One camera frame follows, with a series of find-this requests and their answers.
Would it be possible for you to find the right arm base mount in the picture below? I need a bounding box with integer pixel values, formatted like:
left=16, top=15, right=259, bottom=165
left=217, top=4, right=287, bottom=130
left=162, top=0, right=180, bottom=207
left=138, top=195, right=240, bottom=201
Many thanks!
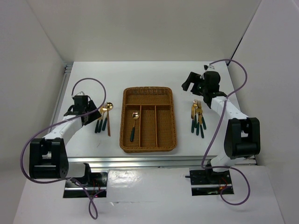
left=185, top=170, right=234, bottom=196

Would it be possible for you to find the brown wicker cutlery tray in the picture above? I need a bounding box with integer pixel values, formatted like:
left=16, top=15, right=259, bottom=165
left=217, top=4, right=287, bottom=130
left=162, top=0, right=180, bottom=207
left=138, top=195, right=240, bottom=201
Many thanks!
left=120, top=86, right=177, bottom=154

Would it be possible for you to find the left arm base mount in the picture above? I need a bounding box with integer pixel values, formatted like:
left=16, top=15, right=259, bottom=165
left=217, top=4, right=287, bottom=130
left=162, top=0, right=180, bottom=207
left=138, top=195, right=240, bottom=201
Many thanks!
left=63, top=171, right=108, bottom=198

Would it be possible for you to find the gold knife green handle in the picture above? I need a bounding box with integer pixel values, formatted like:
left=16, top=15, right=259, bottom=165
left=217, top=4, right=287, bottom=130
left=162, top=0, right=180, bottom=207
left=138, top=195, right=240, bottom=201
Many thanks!
left=191, top=105, right=195, bottom=133
left=95, top=107, right=104, bottom=133

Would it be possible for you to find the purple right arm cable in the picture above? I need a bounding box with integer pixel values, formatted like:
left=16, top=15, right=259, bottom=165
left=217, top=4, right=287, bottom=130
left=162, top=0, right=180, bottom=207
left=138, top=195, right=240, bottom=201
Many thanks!
left=201, top=59, right=252, bottom=206

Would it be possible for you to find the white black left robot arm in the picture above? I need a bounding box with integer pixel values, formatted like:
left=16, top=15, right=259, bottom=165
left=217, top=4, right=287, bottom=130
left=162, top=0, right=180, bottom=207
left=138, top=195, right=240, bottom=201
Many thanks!
left=29, top=95, right=101, bottom=179

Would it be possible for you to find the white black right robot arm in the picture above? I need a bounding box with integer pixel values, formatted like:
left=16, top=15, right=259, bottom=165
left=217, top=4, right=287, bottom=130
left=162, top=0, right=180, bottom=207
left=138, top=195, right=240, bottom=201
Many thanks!
left=182, top=71, right=261, bottom=183

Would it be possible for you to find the aluminium frame rail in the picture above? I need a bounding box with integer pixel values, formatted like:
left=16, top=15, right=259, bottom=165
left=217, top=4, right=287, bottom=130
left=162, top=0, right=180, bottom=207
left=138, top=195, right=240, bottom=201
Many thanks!
left=37, top=63, right=260, bottom=170

